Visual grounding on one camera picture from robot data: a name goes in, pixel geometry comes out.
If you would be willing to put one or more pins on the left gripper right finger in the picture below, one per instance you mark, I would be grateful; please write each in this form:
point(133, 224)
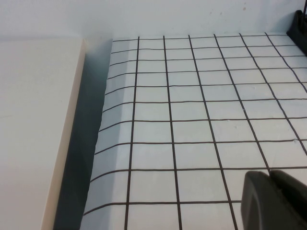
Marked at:
point(292, 191)

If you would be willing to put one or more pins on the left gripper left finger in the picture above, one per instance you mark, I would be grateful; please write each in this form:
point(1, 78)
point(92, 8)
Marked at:
point(259, 206)

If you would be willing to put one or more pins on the white black-grid table mat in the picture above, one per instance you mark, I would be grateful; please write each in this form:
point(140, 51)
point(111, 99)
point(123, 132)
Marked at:
point(192, 107)

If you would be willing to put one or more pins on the black plastic drip tray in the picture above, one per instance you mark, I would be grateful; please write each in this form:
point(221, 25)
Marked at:
point(297, 36)

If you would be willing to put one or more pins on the cream side board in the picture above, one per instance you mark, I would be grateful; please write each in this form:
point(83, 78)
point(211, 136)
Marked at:
point(31, 119)

